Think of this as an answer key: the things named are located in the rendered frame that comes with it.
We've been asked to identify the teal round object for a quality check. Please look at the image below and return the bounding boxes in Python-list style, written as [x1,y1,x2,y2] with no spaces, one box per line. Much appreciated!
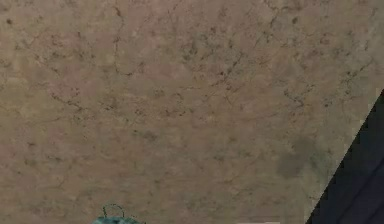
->
[90,203,148,224]

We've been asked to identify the dark blue furniture block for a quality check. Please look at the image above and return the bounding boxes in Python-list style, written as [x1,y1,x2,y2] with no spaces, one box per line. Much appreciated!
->
[304,89,384,224]

